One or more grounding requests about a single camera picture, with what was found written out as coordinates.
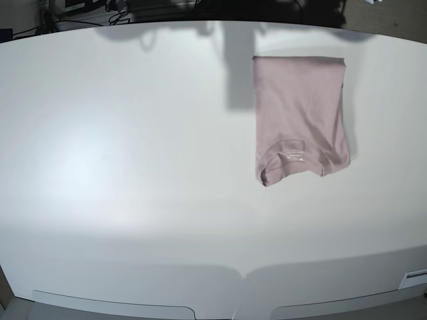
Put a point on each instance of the pink T-shirt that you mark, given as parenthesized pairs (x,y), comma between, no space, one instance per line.
(299,117)

